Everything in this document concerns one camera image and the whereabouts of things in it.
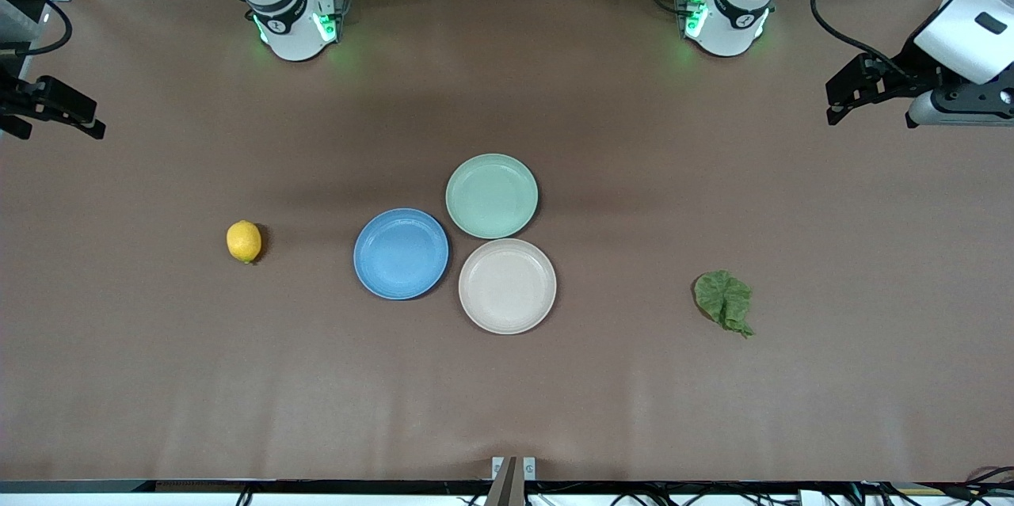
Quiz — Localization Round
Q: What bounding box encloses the blue plate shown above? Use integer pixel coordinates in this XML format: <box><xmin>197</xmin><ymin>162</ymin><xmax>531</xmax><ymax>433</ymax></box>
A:
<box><xmin>353</xmin><ymin>208</ymin><xmax>450</xmax><ymax>301</ymax></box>

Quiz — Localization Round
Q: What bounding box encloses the green plate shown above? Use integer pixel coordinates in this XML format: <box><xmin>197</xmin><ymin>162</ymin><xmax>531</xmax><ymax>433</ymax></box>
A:
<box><xmin>445</xmin><ymin>154</ymin><xmax>539</xmax><ymax>240</ymax></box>

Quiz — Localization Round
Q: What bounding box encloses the brown camera pole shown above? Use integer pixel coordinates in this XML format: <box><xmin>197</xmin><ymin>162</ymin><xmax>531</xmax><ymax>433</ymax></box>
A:
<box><xmin>485</xmin><ymin>456</ymin><xmax>526</xmax><ymax>506</ymax></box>

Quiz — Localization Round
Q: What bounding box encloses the yellow lemon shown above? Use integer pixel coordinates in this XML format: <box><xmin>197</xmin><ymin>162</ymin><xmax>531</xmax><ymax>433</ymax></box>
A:
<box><xmin>227</xmin><ymin>220</ymin><xmax>262</xmax><ymax>264</ymax></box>

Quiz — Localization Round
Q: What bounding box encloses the green lettuce leaf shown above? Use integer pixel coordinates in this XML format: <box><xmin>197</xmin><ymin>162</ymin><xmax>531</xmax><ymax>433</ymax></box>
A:
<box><xmin>694</xmin><ymin>269</ymin><xmax>756</xmax><ymax>339</ymax></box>

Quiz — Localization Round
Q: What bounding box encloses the black cable bundle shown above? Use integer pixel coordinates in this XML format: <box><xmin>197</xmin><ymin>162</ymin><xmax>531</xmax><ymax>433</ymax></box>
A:
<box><xmin>860</xmin><ymin>465</ymin><xmax>1014</xmax><ymax>506</ymax></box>

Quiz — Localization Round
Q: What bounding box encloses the beige plate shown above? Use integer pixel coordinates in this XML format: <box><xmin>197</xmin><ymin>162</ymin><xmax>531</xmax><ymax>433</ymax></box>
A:
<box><xmin>459</xmin><ymin>238</ymin><xmax>557</xmax><ymax>335</ymax></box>

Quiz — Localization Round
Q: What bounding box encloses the white metal table bracket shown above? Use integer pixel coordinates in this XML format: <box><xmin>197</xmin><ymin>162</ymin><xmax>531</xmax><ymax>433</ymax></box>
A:
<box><xmin>491</xmin><ymin>456</ymin><xmax>537</xmax><ymax>481</ymax></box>

